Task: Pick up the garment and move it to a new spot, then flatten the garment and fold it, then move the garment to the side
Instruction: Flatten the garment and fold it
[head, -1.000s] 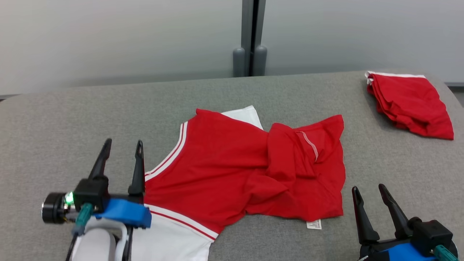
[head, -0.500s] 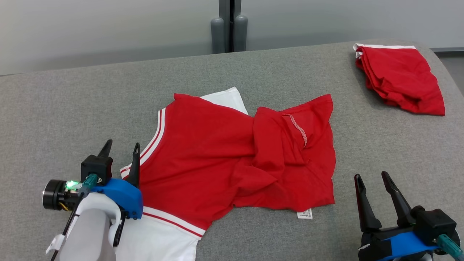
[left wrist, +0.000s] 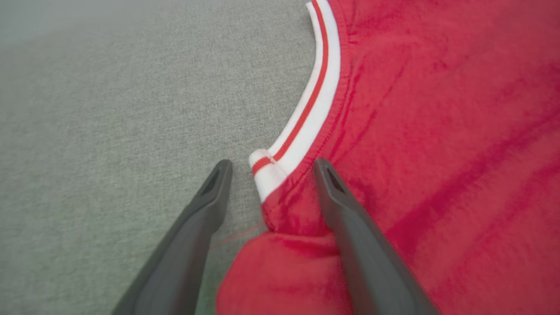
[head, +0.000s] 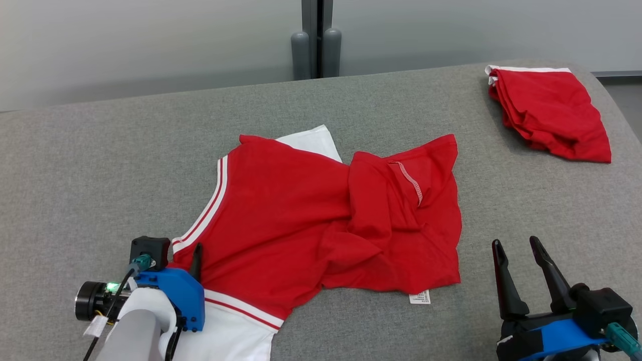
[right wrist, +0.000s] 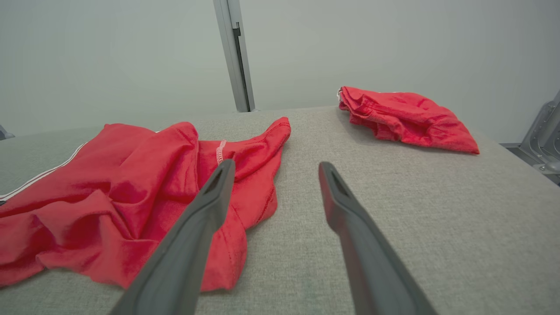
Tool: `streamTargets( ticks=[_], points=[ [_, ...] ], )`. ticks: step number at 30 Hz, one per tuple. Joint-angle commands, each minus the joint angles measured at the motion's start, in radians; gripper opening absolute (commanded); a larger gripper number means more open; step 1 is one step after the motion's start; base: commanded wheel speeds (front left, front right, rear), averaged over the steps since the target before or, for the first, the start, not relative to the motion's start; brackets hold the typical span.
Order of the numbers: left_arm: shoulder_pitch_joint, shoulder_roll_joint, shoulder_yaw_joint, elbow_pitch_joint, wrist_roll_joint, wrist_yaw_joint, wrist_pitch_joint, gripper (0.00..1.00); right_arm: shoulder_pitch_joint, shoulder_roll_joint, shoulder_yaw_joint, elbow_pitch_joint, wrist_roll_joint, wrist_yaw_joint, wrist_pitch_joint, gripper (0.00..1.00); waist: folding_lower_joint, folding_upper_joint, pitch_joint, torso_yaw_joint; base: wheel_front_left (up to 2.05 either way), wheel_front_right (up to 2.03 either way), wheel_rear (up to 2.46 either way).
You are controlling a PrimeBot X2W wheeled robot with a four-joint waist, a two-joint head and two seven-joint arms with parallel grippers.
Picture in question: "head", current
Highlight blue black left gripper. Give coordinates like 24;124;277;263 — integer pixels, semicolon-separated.
75;244;205;332

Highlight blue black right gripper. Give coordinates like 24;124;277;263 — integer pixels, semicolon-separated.
493;236;615;361

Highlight red jersey with white trim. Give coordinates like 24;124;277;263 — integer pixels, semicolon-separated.
168;124;463;361

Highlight red shorts with white waistband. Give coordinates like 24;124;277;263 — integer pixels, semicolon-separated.
485;65;612;163

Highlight grey cylindrical partition foot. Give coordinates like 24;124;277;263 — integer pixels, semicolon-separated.
291;31;310;81
322;28;342;77

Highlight black left cable teal plug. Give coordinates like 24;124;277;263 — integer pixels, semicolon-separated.
83;255;153;361

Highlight black cable teal plug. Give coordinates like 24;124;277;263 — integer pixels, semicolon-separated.
83;255;153;361
604;322;642;357

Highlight black right cable teal plug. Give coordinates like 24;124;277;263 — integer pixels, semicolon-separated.
604;322;642;357

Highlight grey partition post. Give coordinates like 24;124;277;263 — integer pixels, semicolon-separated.
301;0;334;78

